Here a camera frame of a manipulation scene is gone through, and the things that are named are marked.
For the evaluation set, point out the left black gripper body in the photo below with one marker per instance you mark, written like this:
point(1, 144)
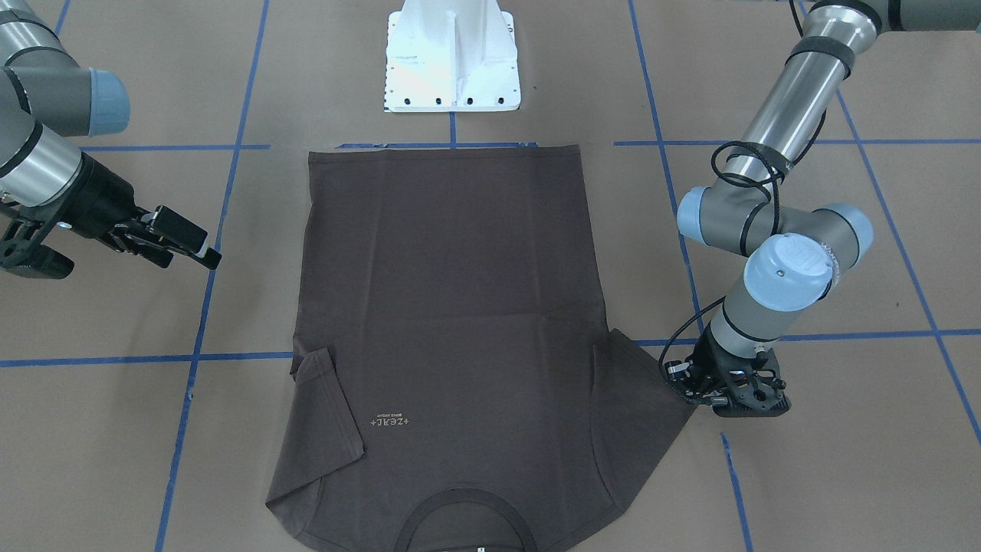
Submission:
point(710, 360)

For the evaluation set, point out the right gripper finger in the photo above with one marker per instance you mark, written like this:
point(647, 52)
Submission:
point(175, 228)
point(159, 245)

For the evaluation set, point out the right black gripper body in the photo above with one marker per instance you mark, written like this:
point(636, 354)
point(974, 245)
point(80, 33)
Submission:
point(98, 196)

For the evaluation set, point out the dark brown t-shirt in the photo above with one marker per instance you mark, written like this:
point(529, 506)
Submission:
point(456, 385)

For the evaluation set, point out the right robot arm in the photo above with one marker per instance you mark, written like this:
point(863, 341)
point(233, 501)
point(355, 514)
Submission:
point(48, 182)

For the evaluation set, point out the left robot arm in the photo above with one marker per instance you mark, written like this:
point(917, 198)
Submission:
point(792, 258)

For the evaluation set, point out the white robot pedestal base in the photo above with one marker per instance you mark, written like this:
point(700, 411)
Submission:
point(451, 56)

